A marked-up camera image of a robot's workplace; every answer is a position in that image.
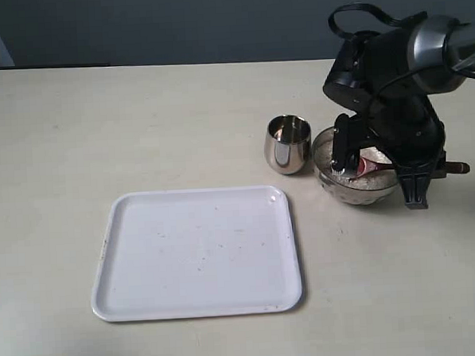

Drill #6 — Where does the white rice heap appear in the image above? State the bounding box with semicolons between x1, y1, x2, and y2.
315;143;397;190

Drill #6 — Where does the white rectangular plastic tray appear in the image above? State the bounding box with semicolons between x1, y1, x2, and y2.
91;185;303;323

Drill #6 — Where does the small steel cup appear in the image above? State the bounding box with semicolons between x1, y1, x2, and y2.
263;115;312;175

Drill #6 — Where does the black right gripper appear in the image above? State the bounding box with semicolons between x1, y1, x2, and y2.
323;29;445;210

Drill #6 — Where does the steel bowl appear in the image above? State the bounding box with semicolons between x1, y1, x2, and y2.
311;127;398;205

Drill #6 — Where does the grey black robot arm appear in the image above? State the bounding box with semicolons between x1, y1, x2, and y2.
323;16;475;209

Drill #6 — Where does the dark red wooden spoon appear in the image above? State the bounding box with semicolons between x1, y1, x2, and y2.
350;157;470;180

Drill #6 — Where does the black camera cable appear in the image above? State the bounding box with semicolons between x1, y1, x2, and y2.
326;0;430;38

